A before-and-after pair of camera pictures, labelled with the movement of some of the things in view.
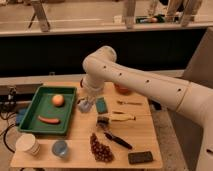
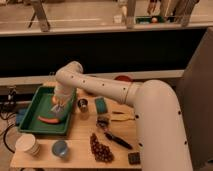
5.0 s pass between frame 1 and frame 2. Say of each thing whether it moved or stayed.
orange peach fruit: stayed
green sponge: stayed
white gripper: moved
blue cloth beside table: stayed
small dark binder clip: stayed
